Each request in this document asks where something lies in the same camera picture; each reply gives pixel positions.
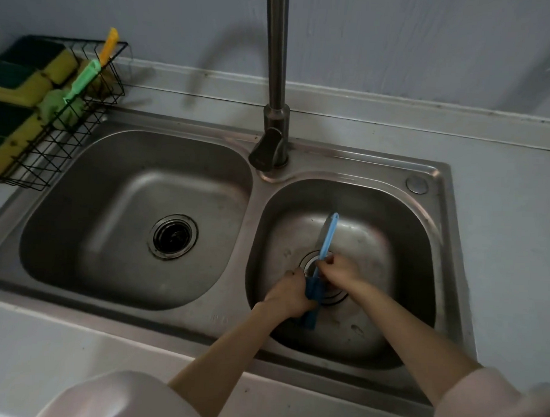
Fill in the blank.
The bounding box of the person's left hand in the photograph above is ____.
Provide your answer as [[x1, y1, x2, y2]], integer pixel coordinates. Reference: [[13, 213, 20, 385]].
[[262, 267, 319, 321]]

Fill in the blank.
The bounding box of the person's right hand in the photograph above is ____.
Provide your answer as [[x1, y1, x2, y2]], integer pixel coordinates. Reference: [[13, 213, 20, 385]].
[[314, 253, 370, 296]]

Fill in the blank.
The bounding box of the blue sponge brush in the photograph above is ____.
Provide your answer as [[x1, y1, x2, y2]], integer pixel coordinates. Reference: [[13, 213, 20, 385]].
[[296, 211, 340, 333]]

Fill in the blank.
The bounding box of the person's left forearm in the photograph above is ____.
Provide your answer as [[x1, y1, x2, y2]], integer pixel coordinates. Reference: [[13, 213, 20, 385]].
[[167, 296, 299, 417]]

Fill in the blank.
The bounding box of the person's right forearm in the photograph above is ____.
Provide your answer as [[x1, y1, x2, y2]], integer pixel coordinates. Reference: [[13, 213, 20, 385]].
[[339, 279, 487, 409]]

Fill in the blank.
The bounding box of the round metal drain strainer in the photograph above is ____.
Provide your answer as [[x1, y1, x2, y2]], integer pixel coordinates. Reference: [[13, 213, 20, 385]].
[[296, 249, 351, 307], [147, 213, 201, 262]]

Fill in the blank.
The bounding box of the round metal sink hole cap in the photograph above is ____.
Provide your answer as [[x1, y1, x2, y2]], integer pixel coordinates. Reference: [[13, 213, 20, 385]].
[[405, 175, 430, 195]]

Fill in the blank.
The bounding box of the stainless steel double sink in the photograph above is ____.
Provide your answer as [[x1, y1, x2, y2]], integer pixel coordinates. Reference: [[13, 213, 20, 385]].
[[0, 101, 489, 417]]

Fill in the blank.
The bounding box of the stainless steel faucet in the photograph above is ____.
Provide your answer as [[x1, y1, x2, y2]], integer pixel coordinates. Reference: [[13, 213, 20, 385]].
[[248, 0, 297, 174]]

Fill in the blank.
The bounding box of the person's left pink sleeve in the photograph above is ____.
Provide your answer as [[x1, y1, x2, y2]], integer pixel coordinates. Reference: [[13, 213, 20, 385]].
[[35, 366, 210, 417]]

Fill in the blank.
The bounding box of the person's pink sleeve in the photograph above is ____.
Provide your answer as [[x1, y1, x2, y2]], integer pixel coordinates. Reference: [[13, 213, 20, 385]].
[[433, 365, 550, 417], [35, 366, 210, 417]]

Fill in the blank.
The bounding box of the person's right pink sleeve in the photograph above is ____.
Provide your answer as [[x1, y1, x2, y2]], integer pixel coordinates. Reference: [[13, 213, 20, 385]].
[[433, 365, 550, 417]]

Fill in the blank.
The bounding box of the green sponge brush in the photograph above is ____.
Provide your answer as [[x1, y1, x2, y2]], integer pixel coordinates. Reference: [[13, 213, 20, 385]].
[[36, 57, 103, 132]]

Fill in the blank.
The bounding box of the yellow sponge brush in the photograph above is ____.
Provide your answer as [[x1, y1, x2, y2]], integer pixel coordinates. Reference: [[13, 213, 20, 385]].
[[85, 26, 121, 101]]

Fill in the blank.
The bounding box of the yellow green scrub sponge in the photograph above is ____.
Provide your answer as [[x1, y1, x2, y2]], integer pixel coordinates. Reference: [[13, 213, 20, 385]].
[[0, 134, 35, 181], [0, 61, 54, 108], [0, 36, 80, 87], [0, 101, 45, 148]]

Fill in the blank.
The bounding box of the black wire rack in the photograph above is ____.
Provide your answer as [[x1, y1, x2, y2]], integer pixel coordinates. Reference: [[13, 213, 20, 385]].
[[0, 33, 129, 197]]

